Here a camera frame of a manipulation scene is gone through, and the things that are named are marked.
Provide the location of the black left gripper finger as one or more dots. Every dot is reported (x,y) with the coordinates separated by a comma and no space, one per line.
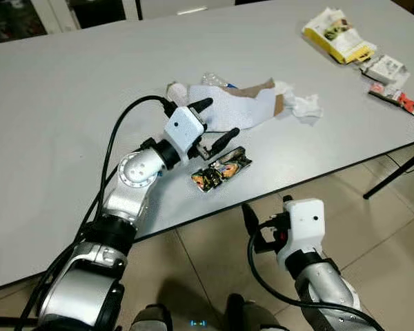
(224,139)
(201,105)

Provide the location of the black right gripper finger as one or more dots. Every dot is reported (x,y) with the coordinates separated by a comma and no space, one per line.
(249,219)
(288,198)

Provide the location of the dark colourful snack wrapper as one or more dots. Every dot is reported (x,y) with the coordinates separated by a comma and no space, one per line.
(224,171)

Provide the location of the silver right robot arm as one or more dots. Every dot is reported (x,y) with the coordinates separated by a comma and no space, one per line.
(324,279)

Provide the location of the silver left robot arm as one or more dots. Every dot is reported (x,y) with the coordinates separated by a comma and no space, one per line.
(134,172)

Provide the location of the clear plastic bottle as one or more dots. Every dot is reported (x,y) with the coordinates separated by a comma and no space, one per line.
(176,91)

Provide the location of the grey robot right leg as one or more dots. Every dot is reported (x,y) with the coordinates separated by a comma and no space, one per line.
(252,316)

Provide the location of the grey robot leg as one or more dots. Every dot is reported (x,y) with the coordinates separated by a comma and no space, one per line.
(152,318)
(252,316)

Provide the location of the crumpled white tissue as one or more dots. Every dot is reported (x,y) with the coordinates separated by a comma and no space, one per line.
(307,107)

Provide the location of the grey robot left leg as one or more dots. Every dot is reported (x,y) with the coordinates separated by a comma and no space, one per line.
(152,318)

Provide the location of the yellow and white package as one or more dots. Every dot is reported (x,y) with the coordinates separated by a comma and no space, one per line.
(338,38)

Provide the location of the red flat wrapper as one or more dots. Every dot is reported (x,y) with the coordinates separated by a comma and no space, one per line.
(407,102)

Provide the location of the small white carton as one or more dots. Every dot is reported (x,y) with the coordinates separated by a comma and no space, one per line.
(386,69)

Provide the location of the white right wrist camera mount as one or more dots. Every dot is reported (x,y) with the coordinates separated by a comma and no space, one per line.
(302,224)

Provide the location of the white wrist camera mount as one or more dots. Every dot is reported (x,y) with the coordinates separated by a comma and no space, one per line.
(302,224)
(183,129)

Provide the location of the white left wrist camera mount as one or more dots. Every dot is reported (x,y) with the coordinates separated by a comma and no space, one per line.
(183,129)

